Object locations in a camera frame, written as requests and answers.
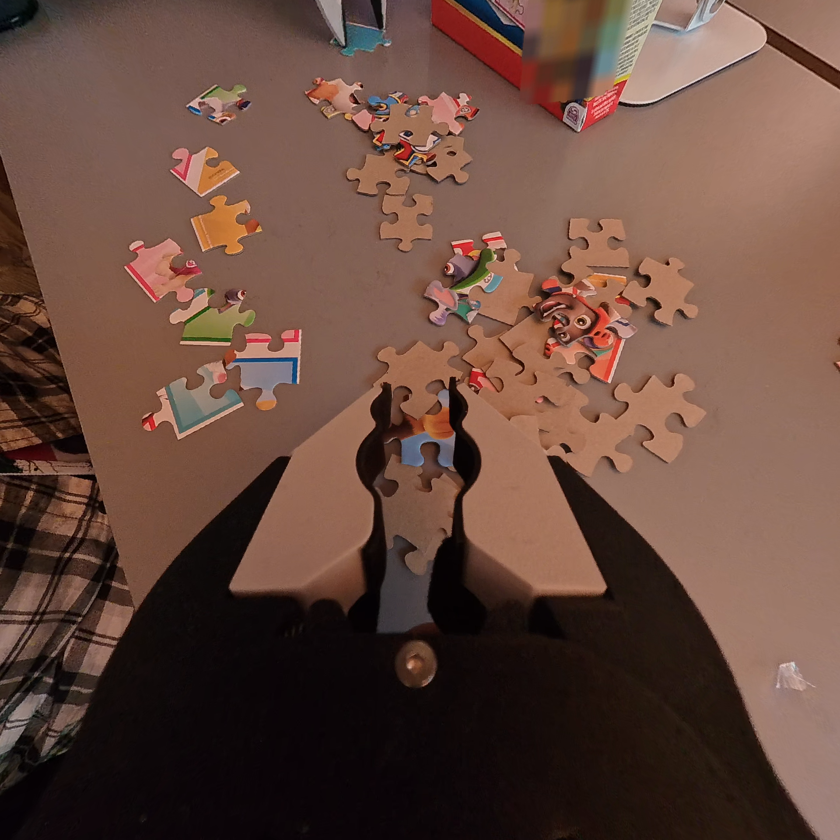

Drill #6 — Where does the colourful cardboard puzzle box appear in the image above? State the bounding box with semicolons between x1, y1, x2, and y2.
431;0;664;133

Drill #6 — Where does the plain orange puzzle piece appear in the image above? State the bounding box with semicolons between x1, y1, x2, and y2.
189;194;263;256

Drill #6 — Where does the light green edge puzzle piece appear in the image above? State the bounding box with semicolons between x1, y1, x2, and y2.
168;287;257;347

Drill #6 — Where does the orange striped puzzle piece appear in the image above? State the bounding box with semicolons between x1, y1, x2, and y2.
169;146;241;197

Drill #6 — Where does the orange white puzzle piece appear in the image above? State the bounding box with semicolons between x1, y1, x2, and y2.
305;77;365;120

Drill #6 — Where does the small heap of puzzle pieces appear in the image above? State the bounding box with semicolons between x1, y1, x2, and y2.
305;75;475;254

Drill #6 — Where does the pink puzzle piece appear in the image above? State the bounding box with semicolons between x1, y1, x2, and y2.
123;238;203;304

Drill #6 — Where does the red dog face puzzle piece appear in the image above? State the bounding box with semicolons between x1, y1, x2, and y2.
539;276;639;361

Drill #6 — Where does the blue orange dog puzzle piece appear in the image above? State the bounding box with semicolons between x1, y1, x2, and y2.
384;394;458;470

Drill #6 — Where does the person's plaid shirt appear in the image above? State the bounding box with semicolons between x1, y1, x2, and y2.
0;292;137;778

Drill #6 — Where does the green white puzzle piece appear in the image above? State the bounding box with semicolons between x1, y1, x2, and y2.
185;83;253;126

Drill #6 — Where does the blue framed white puzzle piece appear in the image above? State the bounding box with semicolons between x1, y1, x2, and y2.
223;329;303;412

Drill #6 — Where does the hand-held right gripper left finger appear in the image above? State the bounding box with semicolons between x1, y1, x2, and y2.
230;382;395;634

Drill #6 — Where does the teal corner puzzle piece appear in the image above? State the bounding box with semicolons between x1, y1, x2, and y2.
140;360;245;441

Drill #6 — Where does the plain teal puzzle piece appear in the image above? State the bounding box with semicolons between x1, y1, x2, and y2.
330;25;392;58

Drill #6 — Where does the pile of puzzle pieces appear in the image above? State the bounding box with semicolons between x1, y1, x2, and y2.
375;217;708;577

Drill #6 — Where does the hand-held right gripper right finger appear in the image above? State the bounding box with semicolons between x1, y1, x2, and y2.
430;377;608;634

